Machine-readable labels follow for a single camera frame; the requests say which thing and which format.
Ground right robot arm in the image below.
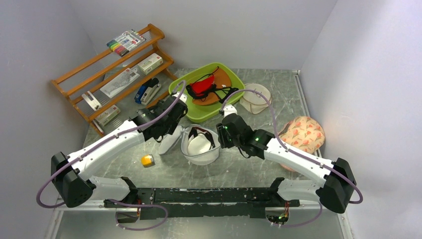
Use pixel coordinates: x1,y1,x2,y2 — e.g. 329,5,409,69
216,114,357,214

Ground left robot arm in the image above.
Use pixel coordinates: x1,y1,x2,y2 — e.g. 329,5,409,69
51,92,188,208

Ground beige embroidered bag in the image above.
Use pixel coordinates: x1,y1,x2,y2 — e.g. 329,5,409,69
239,83,272,115

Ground red black bra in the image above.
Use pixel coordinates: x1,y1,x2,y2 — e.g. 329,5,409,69
185,67,239,105

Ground orange brown bra pad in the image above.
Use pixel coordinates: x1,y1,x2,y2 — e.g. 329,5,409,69
192,67,232,107

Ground green plastic tray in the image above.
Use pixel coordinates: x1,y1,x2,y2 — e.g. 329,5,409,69
168,62,245,123

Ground blue black stapler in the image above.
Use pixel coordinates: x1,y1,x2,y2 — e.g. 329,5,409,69
134,78,162,106

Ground yellow white small block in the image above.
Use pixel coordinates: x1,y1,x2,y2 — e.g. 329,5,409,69
140,154,155,168

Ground wooden shelf rack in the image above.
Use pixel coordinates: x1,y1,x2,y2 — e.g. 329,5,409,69
51,24,177,137

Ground red white flat box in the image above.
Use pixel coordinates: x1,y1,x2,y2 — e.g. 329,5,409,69
94,105,121,126

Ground white small box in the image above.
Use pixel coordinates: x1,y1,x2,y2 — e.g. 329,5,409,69
137,53,164,75

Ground white packaged item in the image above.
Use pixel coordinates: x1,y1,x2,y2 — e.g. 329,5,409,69
100,67,140,98

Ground floral pink pouch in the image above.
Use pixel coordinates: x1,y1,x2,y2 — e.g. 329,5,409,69
278,116,325,154

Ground colored marker pack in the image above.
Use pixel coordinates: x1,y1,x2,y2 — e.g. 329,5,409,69
106,29,146,57

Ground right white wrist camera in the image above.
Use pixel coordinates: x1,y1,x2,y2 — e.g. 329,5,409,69
219,104,237,117

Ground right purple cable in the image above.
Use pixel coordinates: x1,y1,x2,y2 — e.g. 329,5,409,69
220,89,364,229

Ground purple cable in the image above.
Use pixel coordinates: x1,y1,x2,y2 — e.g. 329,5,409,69
36,80,187,231
220,89,364,229

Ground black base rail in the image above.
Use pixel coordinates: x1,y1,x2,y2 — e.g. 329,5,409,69
104,187,300,223

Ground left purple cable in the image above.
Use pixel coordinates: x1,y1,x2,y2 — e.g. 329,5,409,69
36,80,187,231

